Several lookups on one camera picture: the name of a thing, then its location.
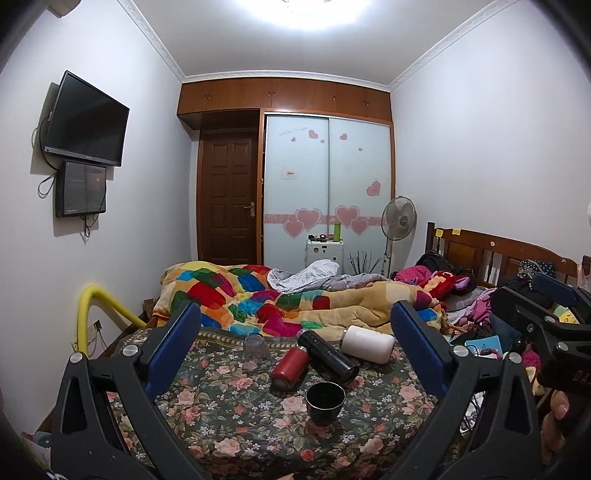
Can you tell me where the grey quilt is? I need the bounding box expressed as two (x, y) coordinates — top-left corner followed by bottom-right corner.
(267, 259), (392, 294)

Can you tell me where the person's right hand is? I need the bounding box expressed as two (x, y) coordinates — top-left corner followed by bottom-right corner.
(540, 390), (579, 467)

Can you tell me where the floral bedsheet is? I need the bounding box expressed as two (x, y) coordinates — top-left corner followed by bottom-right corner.
(99, 329), (467, 480)

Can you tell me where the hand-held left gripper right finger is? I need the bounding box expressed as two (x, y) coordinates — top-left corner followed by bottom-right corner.
(385, 299), (546, 480)

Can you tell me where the blue booklet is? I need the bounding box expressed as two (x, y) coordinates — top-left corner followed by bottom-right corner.
(464, 335), (504, 357)

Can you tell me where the small white cabinet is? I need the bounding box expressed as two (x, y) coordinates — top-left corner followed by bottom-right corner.
(305, 239), (345, 274)

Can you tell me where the red bottle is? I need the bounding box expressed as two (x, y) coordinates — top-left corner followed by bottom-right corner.
(270, 347), (310, 389)

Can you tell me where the small wall-mounted monitor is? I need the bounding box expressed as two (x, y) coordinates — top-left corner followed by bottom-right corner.
(55, 160), (107, 218)

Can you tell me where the black bag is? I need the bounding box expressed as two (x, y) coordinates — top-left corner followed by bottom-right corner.
(416, 250), (458, 278)

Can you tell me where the pink clothing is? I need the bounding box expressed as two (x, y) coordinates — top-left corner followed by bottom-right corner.
(392, 265), (435, 287)

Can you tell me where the yellow padded pipe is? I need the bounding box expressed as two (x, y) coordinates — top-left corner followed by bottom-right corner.
(76, 285), (147, 355)

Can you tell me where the wall-mounted television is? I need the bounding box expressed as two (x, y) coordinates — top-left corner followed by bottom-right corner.
(42, 70), (130, 168)

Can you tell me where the wardrobe with heart stickers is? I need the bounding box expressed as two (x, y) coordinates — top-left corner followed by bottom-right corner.
(177, 78), (397, 278)

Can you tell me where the colourful patchwork blanket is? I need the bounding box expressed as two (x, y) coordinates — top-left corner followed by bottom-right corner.
(152, 261), (450, 337)

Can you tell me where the wooden headboard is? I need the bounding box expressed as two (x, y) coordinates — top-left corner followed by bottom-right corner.
(425, 222), (580, 289)

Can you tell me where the black thermos flask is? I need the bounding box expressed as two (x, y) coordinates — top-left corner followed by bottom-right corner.
(297, 329), (360, 387)

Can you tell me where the black television cable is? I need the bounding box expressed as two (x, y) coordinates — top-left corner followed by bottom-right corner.
(30, 111), (100, 238)

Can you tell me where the white bottle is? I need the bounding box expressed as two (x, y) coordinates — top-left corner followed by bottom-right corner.
(341, 325), (396, 364)

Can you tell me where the black cup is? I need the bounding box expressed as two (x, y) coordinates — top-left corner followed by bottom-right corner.
(305, 381), (346, 426)

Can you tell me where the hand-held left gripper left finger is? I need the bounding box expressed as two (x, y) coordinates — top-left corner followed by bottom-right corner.
(50, 301), (208, 480)

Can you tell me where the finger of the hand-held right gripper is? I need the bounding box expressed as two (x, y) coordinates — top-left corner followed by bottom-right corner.
(531, 272), (583, 303)
(490, 286), (561, 344)

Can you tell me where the brown wooden door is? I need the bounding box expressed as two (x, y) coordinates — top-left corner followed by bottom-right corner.
(198, 129), (259, 266)

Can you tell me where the clear glass cup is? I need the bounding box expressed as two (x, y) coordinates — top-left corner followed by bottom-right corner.
(242, 333), (271, 374)

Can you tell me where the ceiling light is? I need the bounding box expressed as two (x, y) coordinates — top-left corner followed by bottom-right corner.
(268, 0), (375, 31)

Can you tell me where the standing fan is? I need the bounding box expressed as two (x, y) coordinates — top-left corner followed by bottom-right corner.
(379, 196), (418, 280)

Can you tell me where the red plush toy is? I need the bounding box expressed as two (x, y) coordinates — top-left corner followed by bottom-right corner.
(419, 270), (476, 301)

